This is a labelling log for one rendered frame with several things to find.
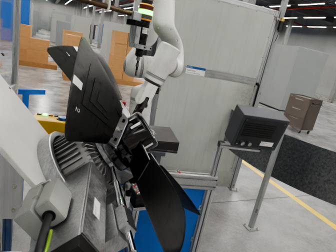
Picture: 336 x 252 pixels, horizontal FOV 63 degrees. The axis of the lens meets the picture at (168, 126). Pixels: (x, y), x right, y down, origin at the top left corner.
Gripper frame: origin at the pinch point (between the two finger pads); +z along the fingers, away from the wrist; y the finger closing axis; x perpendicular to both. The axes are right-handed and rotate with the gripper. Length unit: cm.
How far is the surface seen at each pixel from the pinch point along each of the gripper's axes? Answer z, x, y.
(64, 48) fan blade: -13.8, -33.0, 18.2
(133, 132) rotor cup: -3.2, -5.9, 36.7
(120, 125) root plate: -3.9, -10.4, 38.1
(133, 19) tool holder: -30.7, -18.6, 26.6
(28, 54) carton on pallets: 147, -220, -855
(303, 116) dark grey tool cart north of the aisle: -73, 467, -457
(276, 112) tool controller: -29, 68, -14
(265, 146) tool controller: -11, 71, -11
